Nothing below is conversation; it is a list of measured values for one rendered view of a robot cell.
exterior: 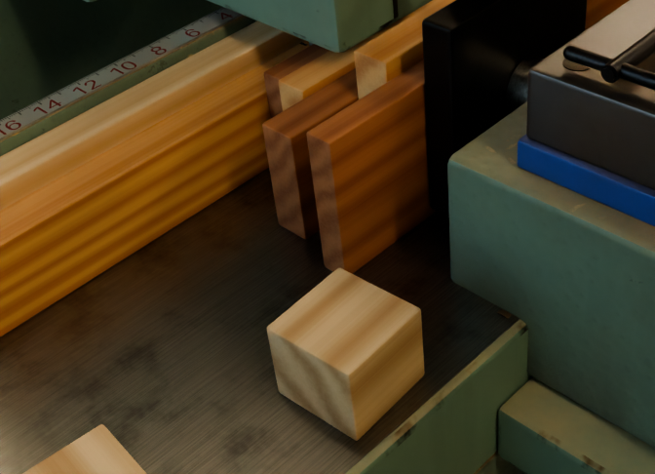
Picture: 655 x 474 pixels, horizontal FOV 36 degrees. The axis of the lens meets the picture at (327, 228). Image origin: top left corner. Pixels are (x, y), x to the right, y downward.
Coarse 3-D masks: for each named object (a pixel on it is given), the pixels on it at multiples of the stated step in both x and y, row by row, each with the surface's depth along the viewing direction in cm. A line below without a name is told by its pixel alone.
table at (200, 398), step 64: (256, 192) 46; (192, 256) 43; (256, 256) 43; (320, 256) 42; (384, 256) 42; (448, 256) 41; (64, 320) 41; (128, 320) 40; (192, 320) 40; (256, 320) 40; (448, 320) 38; (512, 320) 38; (0, 384) 38; (64, 384) 38; (128, 384) 37; (192, 384) 37; (256, 384) 37; (448, 384) 36; (512, 384) 39; (0, 448) 36; (128, 448) 35; (192, 448) 35; (256, 448) 35; (320, 448) 34; (384, 448) 34; (448, 448) 37; (512, 448) 39; (576, 448) 37; (640, 448) 37
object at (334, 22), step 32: (224, 0) 46; (256, 0) 44; (288, 0) 42; (320, 0) 41; (352, 0) 41; (384, 0) 42; (416, 0) 44; (288, 32) 44; (320, 32) 42; (352, 32) 42
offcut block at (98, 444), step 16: (96, 432) 31; (64, 448) 31; (80, 448) 31; (96, 448) 31; (112, 448) 31; (48, 464) 30; (64, 464) 30; (80, 464) 30; (96, 464) 30; (112, 464) 30; (128, 464) 30
